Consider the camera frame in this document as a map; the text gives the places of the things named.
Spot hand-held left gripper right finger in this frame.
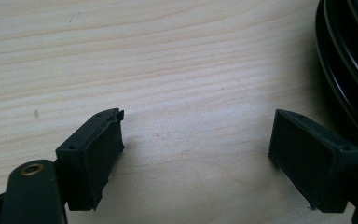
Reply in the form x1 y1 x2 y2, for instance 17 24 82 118
268 108 358 214

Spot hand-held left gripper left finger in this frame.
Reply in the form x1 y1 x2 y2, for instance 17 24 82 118
55 107 126 212

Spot black round plate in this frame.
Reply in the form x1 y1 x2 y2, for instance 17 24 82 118
314 0 358 152

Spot black frying pan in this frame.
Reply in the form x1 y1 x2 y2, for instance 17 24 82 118
324 0 358 105

